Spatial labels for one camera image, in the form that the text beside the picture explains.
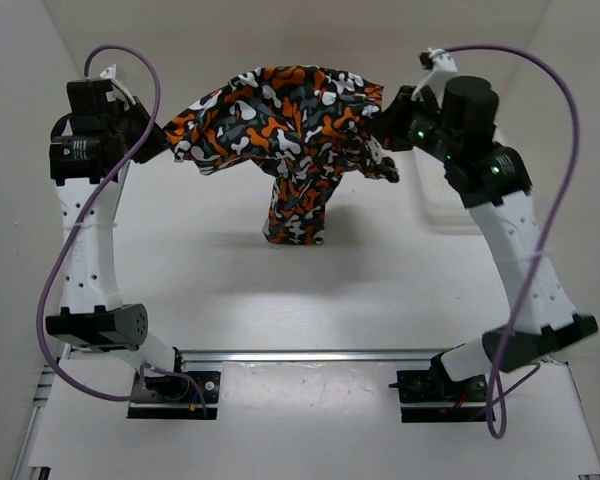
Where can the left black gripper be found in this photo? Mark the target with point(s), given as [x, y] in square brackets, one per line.
[157, 144]

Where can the front aluminium rail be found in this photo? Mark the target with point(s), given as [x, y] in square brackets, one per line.
[309, 356]

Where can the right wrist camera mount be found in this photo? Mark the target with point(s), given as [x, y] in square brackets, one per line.
[440, 67]

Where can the orange camouflage shorts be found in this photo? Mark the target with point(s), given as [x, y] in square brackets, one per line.
[305, 126]

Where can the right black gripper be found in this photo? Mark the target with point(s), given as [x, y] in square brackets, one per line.
[388, 126]

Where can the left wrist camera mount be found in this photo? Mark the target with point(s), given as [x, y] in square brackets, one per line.
[117, 76]

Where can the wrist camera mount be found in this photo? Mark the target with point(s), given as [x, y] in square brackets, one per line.
[117, 76]
[440, 67]

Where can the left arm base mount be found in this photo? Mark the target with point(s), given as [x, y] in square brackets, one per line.
[173, 398]

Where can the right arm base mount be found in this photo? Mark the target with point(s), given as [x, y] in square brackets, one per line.
[426, 399]

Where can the white plastic mesh basket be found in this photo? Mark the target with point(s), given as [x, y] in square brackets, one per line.
[441, 206]

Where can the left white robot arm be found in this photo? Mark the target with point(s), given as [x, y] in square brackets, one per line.
[92, 313]

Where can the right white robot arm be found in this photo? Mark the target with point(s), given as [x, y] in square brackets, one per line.
[494, 186]

